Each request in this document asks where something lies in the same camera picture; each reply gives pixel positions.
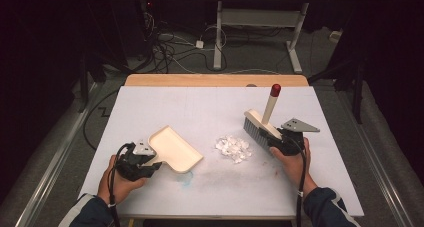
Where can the grey metal frame desk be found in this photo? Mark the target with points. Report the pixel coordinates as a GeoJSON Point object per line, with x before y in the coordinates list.
{"type": "Point", "coordinates": [260, 17]}

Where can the pile of white paper scraps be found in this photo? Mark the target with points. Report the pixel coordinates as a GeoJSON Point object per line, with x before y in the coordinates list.
{"type": "Point", "coordinates": [233, 147]}

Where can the wooden table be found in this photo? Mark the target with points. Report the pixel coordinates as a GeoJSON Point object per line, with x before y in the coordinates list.
{"type": "Point", "coordinates": [213, 80]}

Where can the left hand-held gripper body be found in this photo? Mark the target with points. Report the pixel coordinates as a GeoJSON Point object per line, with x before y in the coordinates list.
{"type": "Point", "coordinates": [131, 165]}

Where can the white foam board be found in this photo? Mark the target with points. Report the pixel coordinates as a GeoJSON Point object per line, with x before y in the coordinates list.
{"type": "Point", "coordinates": [200, 113]}

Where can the black stand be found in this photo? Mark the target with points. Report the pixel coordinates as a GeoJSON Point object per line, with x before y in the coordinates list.
{"type": "Point", "coordinates": [84, 87]}
{"type": "Point", "coordinates": [358, 97]}

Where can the person's right hand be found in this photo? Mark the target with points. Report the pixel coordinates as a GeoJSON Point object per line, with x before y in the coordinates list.
{"type": "Point", "coordinates": [296, 170]}

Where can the white power adapter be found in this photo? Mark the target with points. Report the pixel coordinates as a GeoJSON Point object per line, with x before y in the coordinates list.
{"type": "Point", "coordinates": [199, 44]}

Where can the person's left hand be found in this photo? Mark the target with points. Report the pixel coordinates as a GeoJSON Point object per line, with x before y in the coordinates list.
{"type": "Point", "coordinates": [115, 187]}

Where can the small white box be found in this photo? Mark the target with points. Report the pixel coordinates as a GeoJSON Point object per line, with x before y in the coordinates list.
{"type": "Point", "coordinates": [336, 36]}

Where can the metal floor rail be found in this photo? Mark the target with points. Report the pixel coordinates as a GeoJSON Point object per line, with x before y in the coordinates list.
{"type": "Point", "coordinates": [50, 183]}
{"type": "Point", "coordinates": [383, 183]}

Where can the cream hand brush red tip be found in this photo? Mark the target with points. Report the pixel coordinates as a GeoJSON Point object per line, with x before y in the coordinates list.
{"type": "Point", "coordinates": [270, 107]}

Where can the cream plastic dustpan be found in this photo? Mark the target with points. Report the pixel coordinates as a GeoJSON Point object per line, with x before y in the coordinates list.
{"type": "Point", "coordinates": [176, 150]}

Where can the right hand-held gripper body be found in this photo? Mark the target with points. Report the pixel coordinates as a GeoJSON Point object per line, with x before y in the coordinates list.
{"type": "Point", "coordinates": [290, 143]}

